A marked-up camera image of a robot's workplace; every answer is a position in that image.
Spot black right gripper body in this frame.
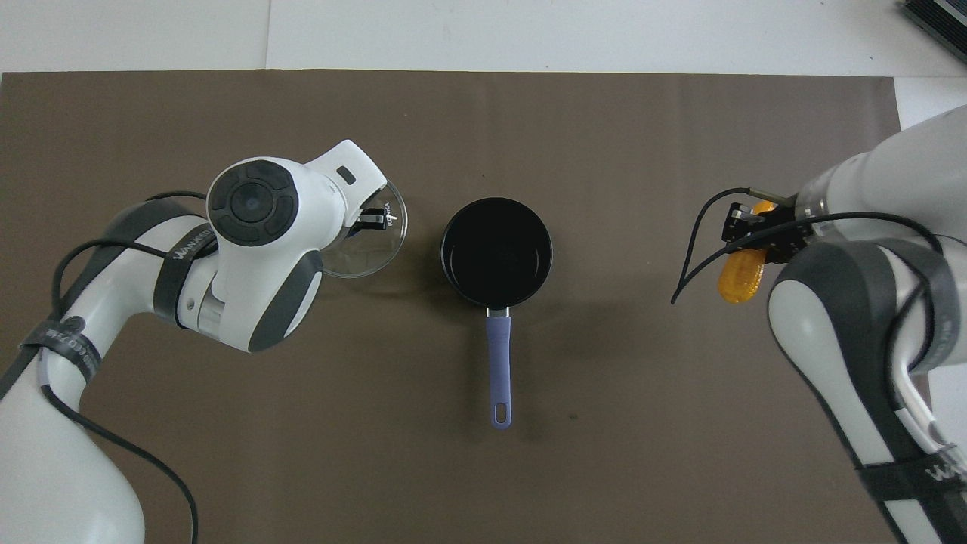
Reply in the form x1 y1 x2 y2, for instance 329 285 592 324
759 200 813 264

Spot glass lid with purple knob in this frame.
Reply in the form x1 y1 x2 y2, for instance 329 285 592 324
321 178 409 279

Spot yellow toy corn cob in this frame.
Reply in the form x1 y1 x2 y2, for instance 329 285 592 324
716 200 776 304

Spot brown table mat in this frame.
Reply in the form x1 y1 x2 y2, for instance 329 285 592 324
0 70 948 544

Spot black ribbed device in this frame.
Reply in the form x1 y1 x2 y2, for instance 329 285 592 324
897 0 967 43

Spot dark pot with purple handle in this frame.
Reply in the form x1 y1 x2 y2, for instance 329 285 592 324
441 197 554 430

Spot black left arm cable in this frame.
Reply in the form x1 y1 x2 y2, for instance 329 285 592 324
38 190 209 544

